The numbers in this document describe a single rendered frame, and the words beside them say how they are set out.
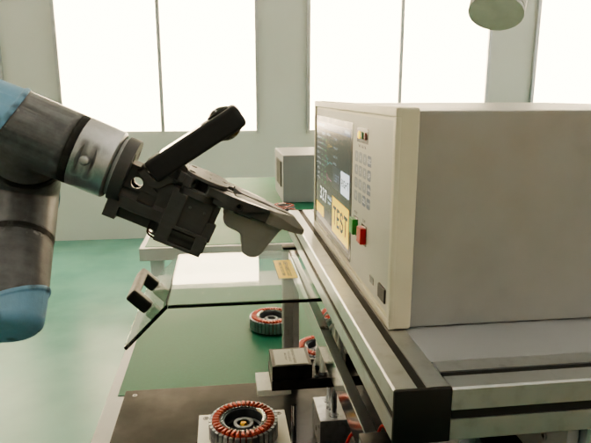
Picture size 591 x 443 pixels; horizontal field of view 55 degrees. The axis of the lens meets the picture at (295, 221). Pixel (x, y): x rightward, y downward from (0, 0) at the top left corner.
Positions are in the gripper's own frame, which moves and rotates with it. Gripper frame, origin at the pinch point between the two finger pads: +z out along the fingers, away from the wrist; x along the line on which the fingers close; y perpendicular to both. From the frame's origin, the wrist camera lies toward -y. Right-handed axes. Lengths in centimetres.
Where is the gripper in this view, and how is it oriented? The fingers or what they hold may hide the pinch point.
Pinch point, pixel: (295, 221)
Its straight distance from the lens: 64.2
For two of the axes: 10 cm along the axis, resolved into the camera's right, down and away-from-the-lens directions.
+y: -4.2, 9.0, 1.5
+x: 1.2, 2.2, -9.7
